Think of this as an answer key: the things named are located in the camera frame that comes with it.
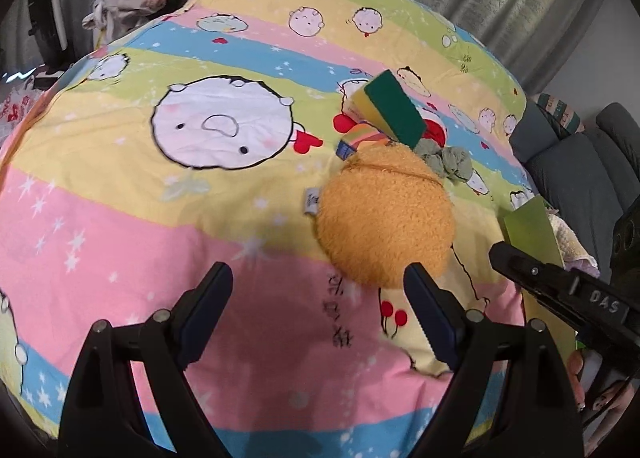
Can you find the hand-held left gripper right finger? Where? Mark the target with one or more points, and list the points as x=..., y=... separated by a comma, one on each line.
x=430, y=308

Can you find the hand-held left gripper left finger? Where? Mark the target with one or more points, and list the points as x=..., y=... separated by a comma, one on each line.
x=207, y=308

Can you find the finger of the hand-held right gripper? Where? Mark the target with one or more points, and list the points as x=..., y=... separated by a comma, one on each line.
x=530, y=270

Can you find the green box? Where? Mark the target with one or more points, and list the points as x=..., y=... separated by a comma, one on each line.
x=532, y=233

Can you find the pink ruffled waffle cloth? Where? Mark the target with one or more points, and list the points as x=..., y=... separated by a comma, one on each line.
x=582, y=268

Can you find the cream and yellow fluffy towel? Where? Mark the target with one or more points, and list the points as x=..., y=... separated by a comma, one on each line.
x=567, y=243

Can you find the orange round fluffy cloth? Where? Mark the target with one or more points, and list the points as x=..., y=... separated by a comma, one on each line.
x=385, y=218

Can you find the grey-green knitted cloth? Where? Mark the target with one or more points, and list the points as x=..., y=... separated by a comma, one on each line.
x=450, y=163

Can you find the colourful striped cloth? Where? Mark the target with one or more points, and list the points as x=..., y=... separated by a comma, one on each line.
x=362, y=135

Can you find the green and yellow sponge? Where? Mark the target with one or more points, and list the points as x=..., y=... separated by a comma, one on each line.
x=395, y=108

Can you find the person's right hand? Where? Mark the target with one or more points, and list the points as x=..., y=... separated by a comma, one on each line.
x=578, y=378

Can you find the dark grey sofa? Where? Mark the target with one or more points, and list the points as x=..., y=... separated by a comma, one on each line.
x=575, y=173

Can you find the cartoon printed striped blanket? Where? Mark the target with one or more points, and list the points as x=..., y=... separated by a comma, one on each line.
x=125, y=238

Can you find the striped green cushion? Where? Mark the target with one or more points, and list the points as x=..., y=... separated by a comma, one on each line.
x=557, y=113

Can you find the red printed plastic bag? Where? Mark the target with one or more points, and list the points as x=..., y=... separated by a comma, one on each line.
x=17, y=110

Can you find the beige garment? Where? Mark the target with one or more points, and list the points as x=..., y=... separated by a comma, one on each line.
x=120, y=3

